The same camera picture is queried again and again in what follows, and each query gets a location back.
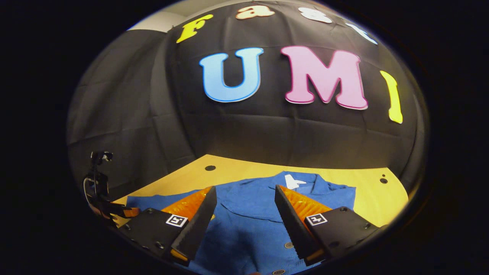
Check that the black backdrop cloth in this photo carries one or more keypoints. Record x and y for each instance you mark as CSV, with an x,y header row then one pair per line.
x,y
248,130

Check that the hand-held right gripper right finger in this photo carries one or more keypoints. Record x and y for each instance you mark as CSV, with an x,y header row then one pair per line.
x,y
292,225

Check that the blue button shirt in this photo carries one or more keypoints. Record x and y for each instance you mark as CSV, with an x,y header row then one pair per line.
x,y
248,229

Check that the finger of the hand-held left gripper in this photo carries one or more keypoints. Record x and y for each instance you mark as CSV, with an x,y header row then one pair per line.
x,y
128,212

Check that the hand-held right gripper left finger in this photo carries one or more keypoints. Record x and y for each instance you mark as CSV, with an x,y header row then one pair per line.
x,y
200,225

